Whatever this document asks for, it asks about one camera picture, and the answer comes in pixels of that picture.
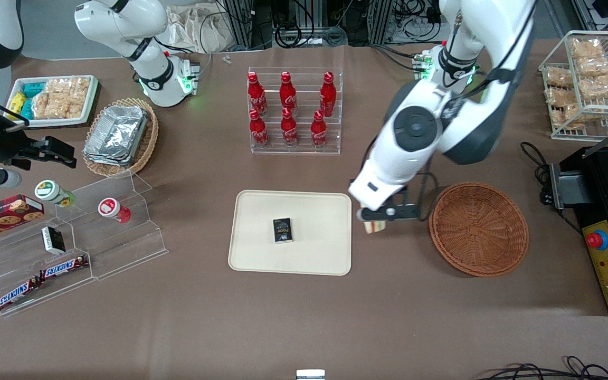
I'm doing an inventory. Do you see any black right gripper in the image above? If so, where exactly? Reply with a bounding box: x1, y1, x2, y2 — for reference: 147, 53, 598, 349
0, 127, 77, 169

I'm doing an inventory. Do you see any white rectangular snack tray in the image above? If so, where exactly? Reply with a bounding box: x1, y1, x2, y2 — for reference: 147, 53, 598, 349
6, 75, 100, 129

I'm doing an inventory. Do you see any round brown wicker basket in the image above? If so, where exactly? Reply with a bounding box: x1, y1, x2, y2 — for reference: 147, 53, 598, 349
429, 182, 529, 278

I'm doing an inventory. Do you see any oval light wicker basket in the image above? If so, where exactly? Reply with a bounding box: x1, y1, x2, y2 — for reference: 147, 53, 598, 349
82, 98, 159, 178

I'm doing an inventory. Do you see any beige plastic tray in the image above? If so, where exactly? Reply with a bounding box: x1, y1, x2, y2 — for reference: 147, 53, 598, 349
228, 190, 353, 276

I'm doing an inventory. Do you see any green lid drink bottle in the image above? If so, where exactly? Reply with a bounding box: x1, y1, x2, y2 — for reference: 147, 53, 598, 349
34, 179, 76, 207

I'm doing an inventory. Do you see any clear rice cracker pack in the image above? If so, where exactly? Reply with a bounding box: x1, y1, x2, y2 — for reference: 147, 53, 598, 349
68, 91, 90, 119
32, 93, 70, 120
45, 78, 91, 98

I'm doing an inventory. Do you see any stack of foil trays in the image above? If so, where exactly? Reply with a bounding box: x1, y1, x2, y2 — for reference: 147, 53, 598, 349
83, 104, 149, 167

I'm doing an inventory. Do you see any red lid drink bottle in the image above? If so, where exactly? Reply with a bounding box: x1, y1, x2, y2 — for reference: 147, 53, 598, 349
98, 197, 131, 224

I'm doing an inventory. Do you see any red cookie box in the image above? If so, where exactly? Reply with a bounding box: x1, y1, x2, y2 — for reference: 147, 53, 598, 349
0, 194, 45, 244

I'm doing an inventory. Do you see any small black white box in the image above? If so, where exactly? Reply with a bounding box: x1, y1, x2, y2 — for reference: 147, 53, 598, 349
41, 226, 66, 255

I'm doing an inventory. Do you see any snickers chocolate bar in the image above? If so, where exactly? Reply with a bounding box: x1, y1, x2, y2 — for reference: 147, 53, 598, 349
39, 255, 90, 280
0, 277, 42, 312

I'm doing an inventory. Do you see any red cola bottle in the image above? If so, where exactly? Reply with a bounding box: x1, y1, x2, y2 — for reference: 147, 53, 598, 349
320, 71, 337, 118
311, 110, 328, 149
248, 72, 268, 117
281, 108, 299, 147
249, 109, 270, 148
280, 71, 298, 112

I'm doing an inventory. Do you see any clear acrylic stepped stand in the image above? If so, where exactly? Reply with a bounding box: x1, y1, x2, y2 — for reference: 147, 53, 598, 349
0, 170, 169, 318

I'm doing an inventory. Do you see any clear acrylic bottle rack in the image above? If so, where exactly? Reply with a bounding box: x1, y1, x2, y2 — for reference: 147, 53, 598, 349
248, 66, 345, 155

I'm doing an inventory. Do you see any small black gum box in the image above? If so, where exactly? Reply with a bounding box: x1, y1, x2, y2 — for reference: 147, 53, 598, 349
273, 217, 293, 244

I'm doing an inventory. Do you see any beige cloth bag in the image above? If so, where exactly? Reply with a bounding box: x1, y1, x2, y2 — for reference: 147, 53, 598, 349
159, 4, 241, 53

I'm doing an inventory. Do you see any clear fried snack packet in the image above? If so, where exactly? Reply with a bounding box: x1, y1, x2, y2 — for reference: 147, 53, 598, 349
544, 66, 574, 89
571, 38, 604, 59
546, 87, 579, 109
576, 55, 608, 78
552, 104, 595, 130
578, 74, 608, 100

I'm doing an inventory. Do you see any black equipment unit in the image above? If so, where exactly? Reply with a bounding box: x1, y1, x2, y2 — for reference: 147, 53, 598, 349
540, 145, 608, 317

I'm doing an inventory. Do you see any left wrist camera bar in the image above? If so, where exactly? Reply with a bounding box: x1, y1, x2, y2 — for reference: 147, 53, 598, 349
357, 207, 395, 222

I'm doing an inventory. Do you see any black power cable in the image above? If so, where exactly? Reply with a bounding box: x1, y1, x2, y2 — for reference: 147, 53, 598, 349
519, 141, 554, 204

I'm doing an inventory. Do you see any white wire basket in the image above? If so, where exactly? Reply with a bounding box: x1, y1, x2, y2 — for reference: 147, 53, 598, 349
539, 31, 608, 142

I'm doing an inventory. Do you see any aluminium frame rack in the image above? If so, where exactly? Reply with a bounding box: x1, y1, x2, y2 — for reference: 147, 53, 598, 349
225, 0, 395, 49

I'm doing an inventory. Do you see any black floor cable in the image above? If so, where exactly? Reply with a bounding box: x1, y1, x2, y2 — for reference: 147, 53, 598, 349
563, 356, 608, 380
476, 363, 608, 380

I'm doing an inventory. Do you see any coiled black cable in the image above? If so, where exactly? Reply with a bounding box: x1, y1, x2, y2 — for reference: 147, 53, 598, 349
275, 22, 316, 49

